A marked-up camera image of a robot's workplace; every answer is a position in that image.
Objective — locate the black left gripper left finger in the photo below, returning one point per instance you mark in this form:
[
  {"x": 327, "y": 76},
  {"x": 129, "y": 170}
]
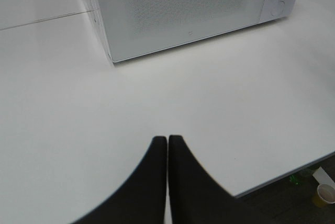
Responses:
[{"x": 142, "y": 197}]

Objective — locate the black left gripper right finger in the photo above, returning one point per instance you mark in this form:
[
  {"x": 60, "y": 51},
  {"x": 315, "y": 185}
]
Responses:
[{"x": 195, "y": 197}]

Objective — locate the white microwave door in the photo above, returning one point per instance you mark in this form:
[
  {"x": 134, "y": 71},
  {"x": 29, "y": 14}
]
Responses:
[{"x": 183, "y": 12}]

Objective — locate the round white door button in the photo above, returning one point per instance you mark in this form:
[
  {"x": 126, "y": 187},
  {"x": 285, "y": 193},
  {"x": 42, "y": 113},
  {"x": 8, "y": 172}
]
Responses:
[{"x": 278, "y": 9}]

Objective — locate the green object on floor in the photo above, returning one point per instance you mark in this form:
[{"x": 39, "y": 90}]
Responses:
[{"x": 296, "y": 179}]

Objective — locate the paper cup on floor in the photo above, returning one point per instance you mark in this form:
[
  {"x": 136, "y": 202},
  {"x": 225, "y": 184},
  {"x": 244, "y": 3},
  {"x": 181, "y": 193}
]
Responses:
[{"x": 324, "y": 196}]

